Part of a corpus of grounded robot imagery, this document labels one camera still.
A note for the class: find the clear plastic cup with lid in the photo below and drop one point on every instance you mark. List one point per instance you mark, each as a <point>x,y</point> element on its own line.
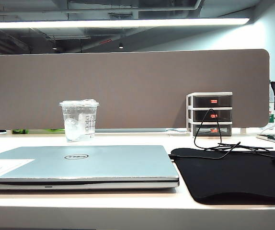
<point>80,119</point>

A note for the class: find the silver Dell laptop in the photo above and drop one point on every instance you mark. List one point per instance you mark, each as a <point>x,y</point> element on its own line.
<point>104,165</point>

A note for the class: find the brown desk divider panel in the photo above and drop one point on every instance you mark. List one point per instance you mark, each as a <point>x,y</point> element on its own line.
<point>128,91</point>

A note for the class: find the black ceiling spotlight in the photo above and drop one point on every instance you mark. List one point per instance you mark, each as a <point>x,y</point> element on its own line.
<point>121,46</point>

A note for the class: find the dark translucent plastic drawer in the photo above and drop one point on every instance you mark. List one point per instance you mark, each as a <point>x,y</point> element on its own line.
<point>226,129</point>
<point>225,115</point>
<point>223,101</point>

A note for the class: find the white ceiling light strip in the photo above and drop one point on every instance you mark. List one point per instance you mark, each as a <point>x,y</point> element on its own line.
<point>128,23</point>

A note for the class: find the black mouse pad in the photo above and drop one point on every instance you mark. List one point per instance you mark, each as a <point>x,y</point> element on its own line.
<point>223,177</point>

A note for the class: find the green plastic item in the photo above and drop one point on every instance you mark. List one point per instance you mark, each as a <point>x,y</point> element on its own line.
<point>20,131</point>

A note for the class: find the white flat tray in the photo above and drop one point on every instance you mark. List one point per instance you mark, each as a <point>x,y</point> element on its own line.
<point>266,137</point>

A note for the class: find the clear bottle with green label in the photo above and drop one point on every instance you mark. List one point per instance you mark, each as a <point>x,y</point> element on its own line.
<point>272,116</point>

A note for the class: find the white plastic drawer frame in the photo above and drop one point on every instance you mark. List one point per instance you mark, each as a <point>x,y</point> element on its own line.
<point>189,115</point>

